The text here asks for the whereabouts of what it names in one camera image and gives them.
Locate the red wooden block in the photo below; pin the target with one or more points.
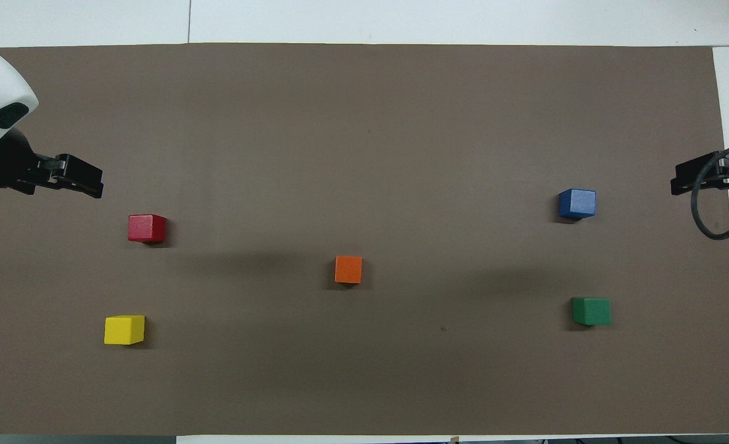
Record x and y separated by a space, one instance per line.
147 228

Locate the blue wooden block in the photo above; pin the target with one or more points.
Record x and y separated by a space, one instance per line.
577 203

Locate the yellow wooden block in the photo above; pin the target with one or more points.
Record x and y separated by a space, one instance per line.
124 330

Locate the green wooden block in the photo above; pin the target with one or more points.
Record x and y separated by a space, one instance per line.
591 311

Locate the orange wooden block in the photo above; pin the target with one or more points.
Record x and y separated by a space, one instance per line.
348 270

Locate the brown table mat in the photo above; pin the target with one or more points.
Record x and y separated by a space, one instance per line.
364 123

